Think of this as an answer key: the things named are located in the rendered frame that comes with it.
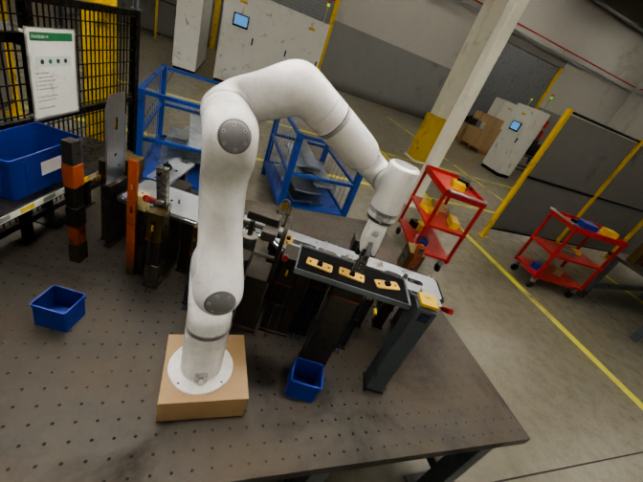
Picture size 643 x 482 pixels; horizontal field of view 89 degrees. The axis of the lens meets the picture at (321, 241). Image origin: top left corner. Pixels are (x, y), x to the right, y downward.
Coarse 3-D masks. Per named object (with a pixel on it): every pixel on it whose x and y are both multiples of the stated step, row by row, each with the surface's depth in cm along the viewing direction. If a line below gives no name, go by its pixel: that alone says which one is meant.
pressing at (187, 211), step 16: (176, 192) 139; (176, 208) 129; (192, 208) 133; (192, 224) 125; (304, 240) 141; (320, 240) 145; (400, 272) 146; (416, 272) 151; (416, 288) 139; (432, 288) 143
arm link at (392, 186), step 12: (396, 168) 81; (408, 168) 81; (384, 180) 84; (396, 180) 82; (408, 180) 82; (384, 192) 85; (396, 192) 83; (408, 192) 84; (372, 204) 88; (384, 204) 86; (396, 204) 85
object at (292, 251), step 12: (288, 252) 115; (288, 264) 114; (276, 276) 118; (288, 276) 117; (276, 288) 121; (288, 288) 121; (276, 300) 122; (276, 312) 127; (264, 324) 131; (276, 324) 130; (264, 336) 130
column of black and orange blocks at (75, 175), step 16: (64, 144) 105; (80, 144) 109; (64, 160) 108; (80, 160) 112; (64, 176) 111; (80, 176) 114; (80, 192) 117; (80, 208) 120; (80, 224) 123; (80, 240) 126; (80, 256) 129
